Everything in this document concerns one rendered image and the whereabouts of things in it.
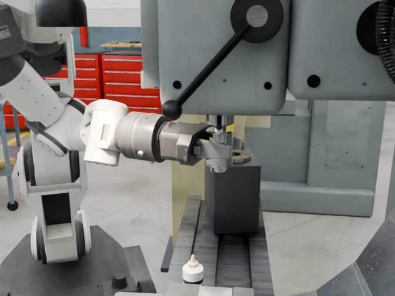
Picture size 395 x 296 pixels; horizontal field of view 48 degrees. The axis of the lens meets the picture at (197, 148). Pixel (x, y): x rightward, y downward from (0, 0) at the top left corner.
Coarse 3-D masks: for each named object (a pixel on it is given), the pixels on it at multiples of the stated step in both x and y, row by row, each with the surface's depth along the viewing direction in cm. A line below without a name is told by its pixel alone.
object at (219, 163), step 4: (232, 136) 76; (212, 140) 75; (216, 140) 75; (220, 140) 75; (224, 140) 75; (228, 140) 75; (232, 140) 76; (228, 144) 75; (232, 144) 76; (232, 148) 77; (232, 152) 77; (232, 156) 77; (208, 160) 77; (212, 160) 76; (216, 160) 76; (220, 160) 76; (224, 160) 76; (228, 160) 76; (232, 160) 78; (208, 164) 77; (212, 164) 76; (216, 164) 76; (220, 164) 76; (224, 164) 76; (228, 164) 76; (232, 164) 78; (220, 168) 76
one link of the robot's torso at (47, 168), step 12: (72, 36) 134; (72, 48) 132; (72, 60) 131; (72, 72) 131; (48, 84) 130; (60, 84) 130; (72, 84) 131; (72, 96) 131; (36, 144) 132; (24, 156) 134; (36, 156) 132; (48, 156) 133; (72, 156) 135; (24, 168) 133; (36, 168) 133; (48, 168) 134; (60, 168) 135; (72, 168) 136; (36, 180) 134; (48, 180) 136; (60, 180) 137; (72, 180) 139
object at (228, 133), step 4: (208, 128) 77; (212, 128) 77; (228, 128) 77; (208, 132) 75; (212, 132) 75; (216, 132) 75; (220, 132) 74; (224, 132) 75; (228, 132) 75; (232, 132) 76; (208, 136) 76; (212, 136) 75; (216, 136) 75; (220, 136) 74; (224, 136) 75; (228, 136) 75
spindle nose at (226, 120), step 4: (208, 116) 75; (212, 116) 74; (216, 116) 74; (224, 116) 74; (228, 116) 74; (232, 116) 75; (208, 120) 75; (212, 120) 74; (224, 120) 74; (228, 120) 74; (232, 120) 75; (208, 124) 75; (212, 124) 74; (224, 124) 74; (228, 124) 74; (232, 124) 75
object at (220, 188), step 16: (240, 160) 114; (256, 160) 117; (208, 176) 126; (224, 176) 113; (240, 176) 113; (256, 176) 114; (208, 192) 127; (224, 192) 114; (240, 192) 115; (256, 192) 115; (208, 208) 128; (224, 208) 116; (240, 208) 116; (256, 208) 116; (224, 224) 117; (240, 224) 117; (256, 224) 118
